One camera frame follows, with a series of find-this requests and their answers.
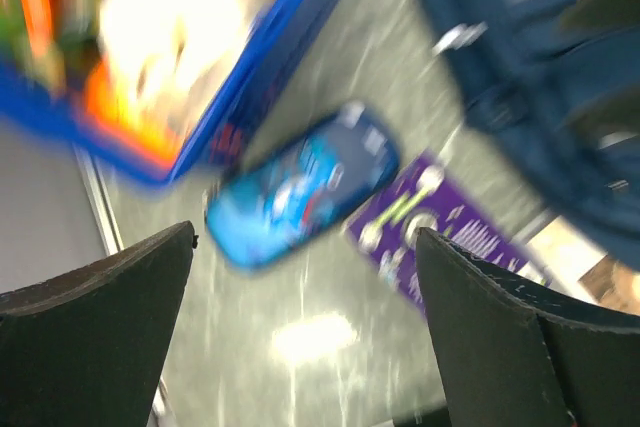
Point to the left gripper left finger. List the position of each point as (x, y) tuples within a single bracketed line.
[(87, 348)]

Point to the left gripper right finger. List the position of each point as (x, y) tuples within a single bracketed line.
[(511, 352)]

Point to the blue monster pencil case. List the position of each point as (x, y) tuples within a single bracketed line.
[(304, 188)]

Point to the navy blue student backpack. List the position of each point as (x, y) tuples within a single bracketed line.
[(555, 83)]

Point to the beige crumpled bag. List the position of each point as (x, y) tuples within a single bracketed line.
[(169, 58)]

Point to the white coffee cover book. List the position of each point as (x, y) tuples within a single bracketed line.
[(578, 267)]

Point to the purple paperback book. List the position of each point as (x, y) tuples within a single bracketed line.
[(386, 227)]

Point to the blue plastic shopping basket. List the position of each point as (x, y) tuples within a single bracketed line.
[(280, 38)]

